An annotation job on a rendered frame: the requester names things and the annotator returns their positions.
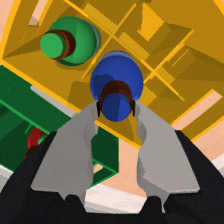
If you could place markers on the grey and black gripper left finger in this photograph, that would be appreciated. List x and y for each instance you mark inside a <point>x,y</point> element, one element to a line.
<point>60,165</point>

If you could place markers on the yellow divided crate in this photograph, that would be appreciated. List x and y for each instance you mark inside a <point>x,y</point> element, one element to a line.
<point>155,31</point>

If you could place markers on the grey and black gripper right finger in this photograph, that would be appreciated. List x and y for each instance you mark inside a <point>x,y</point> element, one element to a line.
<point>170,166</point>

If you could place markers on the green plastic crate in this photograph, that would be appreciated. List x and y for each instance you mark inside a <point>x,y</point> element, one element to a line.
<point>47,114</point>

